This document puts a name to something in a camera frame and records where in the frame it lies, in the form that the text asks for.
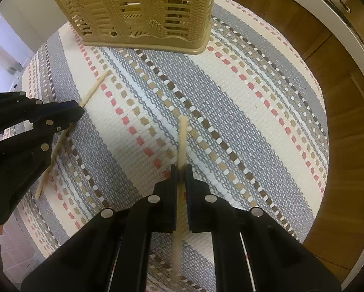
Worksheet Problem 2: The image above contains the wooden chopstick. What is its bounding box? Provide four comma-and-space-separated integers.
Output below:
172, 115, 189, 279
35, 70, 110, 200

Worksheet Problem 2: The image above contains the striped woven tablecloth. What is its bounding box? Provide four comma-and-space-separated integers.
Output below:
4, 0, 331, 292

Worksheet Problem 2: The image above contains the beige plastic utensil basket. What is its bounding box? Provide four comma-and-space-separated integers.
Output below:
54, 0, 214, 54

